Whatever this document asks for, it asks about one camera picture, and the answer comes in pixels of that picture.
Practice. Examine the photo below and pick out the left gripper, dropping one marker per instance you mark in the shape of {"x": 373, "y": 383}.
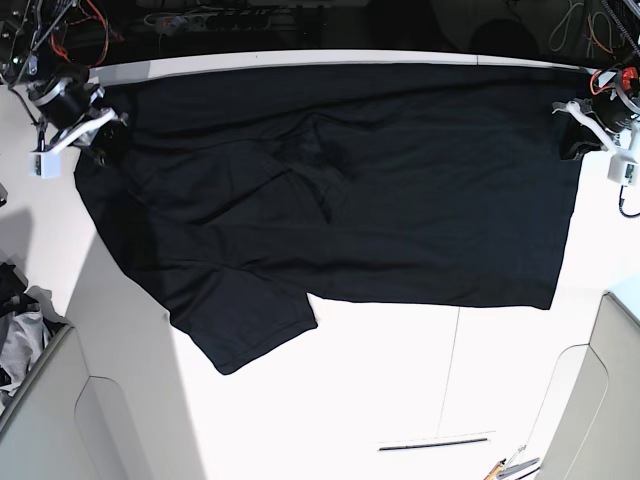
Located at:
{"x": 597, "y": 122}

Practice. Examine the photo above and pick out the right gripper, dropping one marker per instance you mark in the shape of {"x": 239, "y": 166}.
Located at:
{"x": 74, "y": 113}

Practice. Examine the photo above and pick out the black T-shirt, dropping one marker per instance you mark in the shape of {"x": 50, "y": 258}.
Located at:
{"x": 243, "y": 193}

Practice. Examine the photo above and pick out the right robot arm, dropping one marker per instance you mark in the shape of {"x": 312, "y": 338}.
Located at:
{"x": 32, "y": 46}

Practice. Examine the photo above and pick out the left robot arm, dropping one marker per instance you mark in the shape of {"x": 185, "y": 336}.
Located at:
{"x": 609, "y": 33}

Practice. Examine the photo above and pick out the grey power strip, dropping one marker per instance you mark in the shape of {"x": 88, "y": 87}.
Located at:
{"x": 214, "y": 21}

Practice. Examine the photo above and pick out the clothes pile in bin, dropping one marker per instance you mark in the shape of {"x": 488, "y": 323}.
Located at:
{"x": 25, "y": 333}

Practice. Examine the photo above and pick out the grey left bin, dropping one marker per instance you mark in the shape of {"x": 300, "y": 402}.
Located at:
{"x": 56, "y": 427}

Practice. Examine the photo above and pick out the grey bin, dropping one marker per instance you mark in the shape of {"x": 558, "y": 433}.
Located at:
{"x": 598, "y": 434}
{"x": 56, "y": 427}

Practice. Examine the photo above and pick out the grey right bin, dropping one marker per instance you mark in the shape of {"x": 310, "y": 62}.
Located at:
{"x": 598, "y": 434}

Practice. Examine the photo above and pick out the thin black rod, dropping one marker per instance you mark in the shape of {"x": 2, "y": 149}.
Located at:
{"x": 432, "y": 444}

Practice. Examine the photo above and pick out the yellow pencil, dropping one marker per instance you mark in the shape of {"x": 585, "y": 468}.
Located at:
{"x": 495, "y": 470}

